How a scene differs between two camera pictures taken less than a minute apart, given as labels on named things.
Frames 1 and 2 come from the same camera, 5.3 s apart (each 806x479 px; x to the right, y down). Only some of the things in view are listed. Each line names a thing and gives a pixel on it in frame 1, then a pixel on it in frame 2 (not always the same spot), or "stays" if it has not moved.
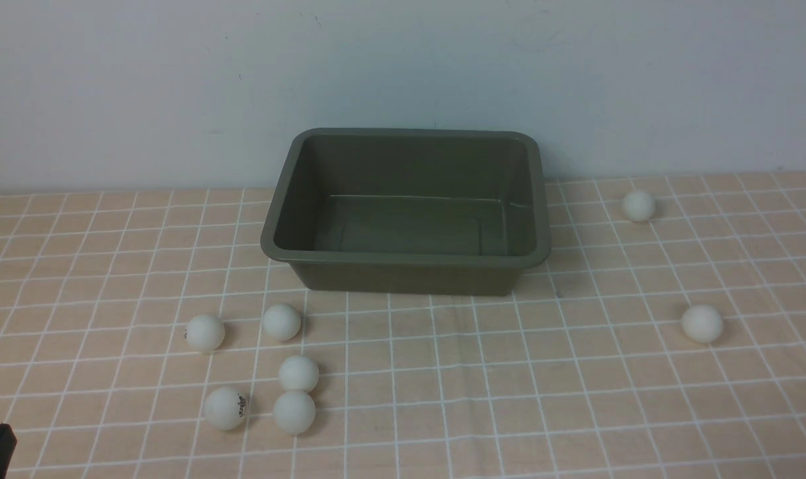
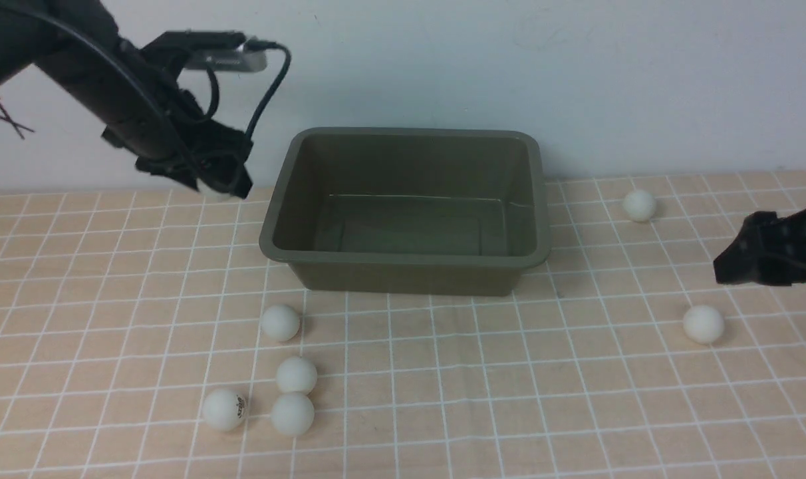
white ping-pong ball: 703,324 stays
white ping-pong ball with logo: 225,408 stays
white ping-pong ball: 298,372 stays
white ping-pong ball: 205,333 → 205,193
